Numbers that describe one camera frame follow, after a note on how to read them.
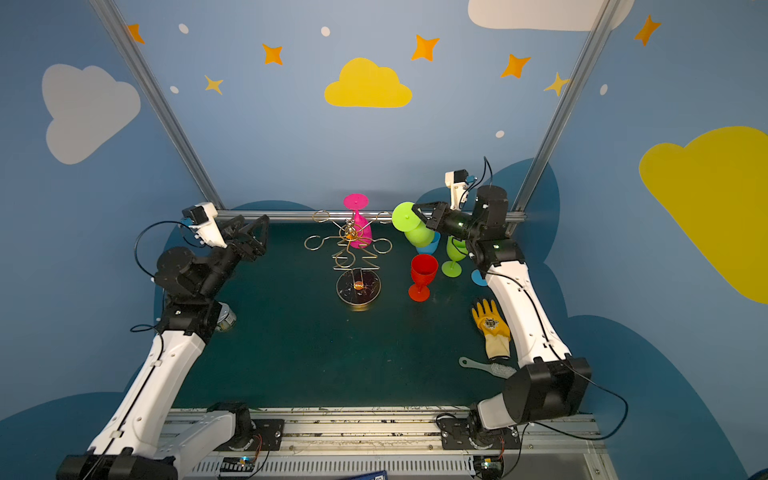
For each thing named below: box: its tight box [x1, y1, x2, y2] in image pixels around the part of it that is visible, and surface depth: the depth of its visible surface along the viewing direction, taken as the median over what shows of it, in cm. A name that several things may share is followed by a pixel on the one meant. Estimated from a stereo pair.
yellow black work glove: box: [472, 299, 511, 360], surface depth 95 cm
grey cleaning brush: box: [458, 356, 517, 379], surface depth 86 cm
